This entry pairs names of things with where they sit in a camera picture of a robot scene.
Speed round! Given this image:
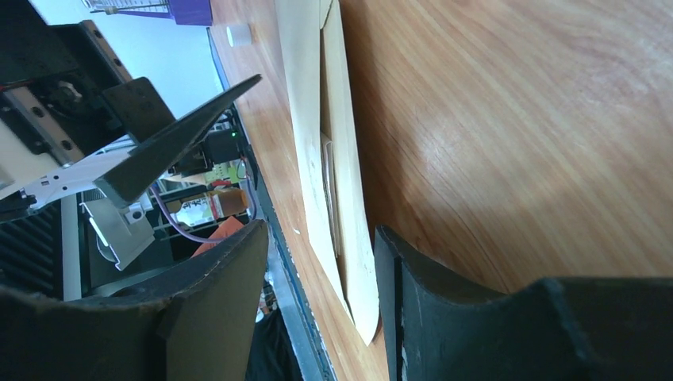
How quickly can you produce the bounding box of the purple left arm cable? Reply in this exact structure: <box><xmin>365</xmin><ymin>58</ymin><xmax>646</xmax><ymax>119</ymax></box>
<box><xmin>149</xmin><ymin>179</ymin><xmax>259</xmax><ymax>245</ymax></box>

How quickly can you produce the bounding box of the tan paper envelope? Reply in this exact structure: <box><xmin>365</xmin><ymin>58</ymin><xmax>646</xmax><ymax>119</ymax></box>
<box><xmin>275</xmin><ymin>0</ymin><xmax>379</xmax><ymax>345</ymax></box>

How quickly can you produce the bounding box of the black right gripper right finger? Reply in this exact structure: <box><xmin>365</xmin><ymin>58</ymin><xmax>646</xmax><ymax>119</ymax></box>
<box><xmin>374</xmin><ymin>225</ymin><xmax>672</xmax><ymax>380</ymax></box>

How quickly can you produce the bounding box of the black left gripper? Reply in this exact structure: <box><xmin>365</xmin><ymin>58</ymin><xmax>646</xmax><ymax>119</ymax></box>
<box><xmin>1</xmin><ymin>1</ymin><xmax>262</xmax><ymax>210</ymax></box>

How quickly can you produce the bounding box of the purple box with card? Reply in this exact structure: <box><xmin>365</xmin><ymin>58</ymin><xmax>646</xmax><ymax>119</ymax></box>
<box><xmin>82</xmin><ymin>0</ymin><xmax>213</xmax><ymax>27</ymax></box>

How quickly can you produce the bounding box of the lined letter paper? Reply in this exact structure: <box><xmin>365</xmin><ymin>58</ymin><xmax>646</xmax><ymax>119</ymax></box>
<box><xmin>321</xmin><ymin>133</ymin><xmax>341</xmax><ymax>258</ymax></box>

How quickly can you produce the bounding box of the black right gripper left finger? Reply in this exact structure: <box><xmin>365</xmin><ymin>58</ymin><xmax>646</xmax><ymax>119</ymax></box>
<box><xmin>1</xmin><ymin>220</ymin><xmax>268</xmax><ymax>380</ymax></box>

